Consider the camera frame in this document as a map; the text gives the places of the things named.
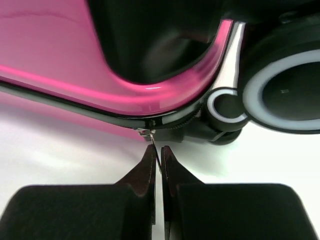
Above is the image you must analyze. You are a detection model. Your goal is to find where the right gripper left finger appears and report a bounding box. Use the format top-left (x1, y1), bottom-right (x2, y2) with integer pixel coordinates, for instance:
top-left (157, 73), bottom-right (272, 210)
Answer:
top-left (0, 145), bottom-right (156, 240)

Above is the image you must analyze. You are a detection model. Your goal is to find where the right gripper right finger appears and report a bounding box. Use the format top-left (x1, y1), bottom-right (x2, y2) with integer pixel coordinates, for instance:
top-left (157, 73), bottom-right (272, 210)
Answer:
top-left (161, 146), bottom-right (318, 240)

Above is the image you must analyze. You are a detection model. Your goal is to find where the pink suitcase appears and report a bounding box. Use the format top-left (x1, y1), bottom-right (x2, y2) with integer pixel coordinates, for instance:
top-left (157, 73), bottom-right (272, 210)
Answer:
top-left (0, 0), bottom-right (320, 145)

